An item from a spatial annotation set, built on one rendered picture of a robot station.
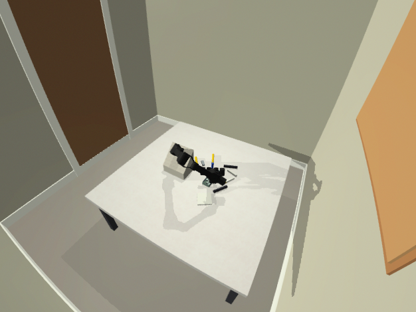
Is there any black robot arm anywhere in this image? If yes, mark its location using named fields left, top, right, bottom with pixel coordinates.
left=170, top=143, right=227, bottom=186

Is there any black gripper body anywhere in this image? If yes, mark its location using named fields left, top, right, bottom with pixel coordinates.
left=208, top=168, right=225, bottom=177

